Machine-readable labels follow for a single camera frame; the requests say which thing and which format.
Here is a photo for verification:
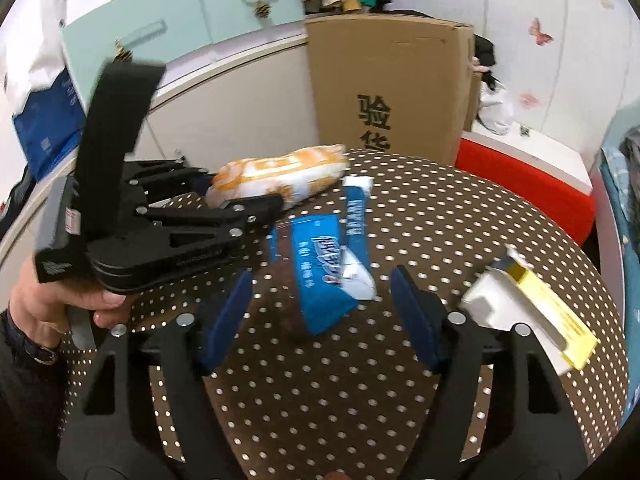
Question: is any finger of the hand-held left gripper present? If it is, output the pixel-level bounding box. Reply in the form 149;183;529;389
132;193;285;256
122;158;217;208

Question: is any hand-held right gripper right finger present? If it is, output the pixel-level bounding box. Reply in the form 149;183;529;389
390;265;587;480

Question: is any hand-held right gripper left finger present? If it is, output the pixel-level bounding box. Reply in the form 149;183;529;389
56;269;255;480

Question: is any orange white snack packet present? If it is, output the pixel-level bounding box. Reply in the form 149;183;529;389
206;144;350;209

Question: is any large blue snack packet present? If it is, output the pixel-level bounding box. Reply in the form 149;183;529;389
269;212;377;337

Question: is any person's left hand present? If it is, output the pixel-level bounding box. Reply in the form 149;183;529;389
9;259;129;335

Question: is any blue shopping bag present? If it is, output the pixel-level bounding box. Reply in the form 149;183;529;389
12;66;87;182

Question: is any white cabinet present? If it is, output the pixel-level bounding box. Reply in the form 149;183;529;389
0;25;322;281

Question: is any round dotted table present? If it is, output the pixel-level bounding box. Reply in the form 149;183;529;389
60;149;629;480

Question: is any white yellow cardboard carton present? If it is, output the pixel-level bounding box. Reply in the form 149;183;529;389
459;244;600;376

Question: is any blue white wrapper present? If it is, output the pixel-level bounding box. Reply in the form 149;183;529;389
342;175;377;261

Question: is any white hanging bag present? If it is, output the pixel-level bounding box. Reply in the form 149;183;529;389
0;0;69;112

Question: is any red box with white lid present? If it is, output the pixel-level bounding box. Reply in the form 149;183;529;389
454;124;597;247

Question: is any teal drawer unit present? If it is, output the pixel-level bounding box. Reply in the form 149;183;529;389
61;0;307;107

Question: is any white plastic bag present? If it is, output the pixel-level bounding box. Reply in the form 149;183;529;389
477;81;516;136

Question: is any large cardboard box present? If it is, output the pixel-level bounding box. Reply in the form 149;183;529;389
304;12;476;166

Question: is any blue plaid bedsheet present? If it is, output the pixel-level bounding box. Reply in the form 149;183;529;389
599;144;640;313

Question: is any grey blanket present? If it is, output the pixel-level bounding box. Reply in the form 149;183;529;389
619;126;640;172

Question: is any white wardrobe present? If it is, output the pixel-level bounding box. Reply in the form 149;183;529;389
390;0;640;162

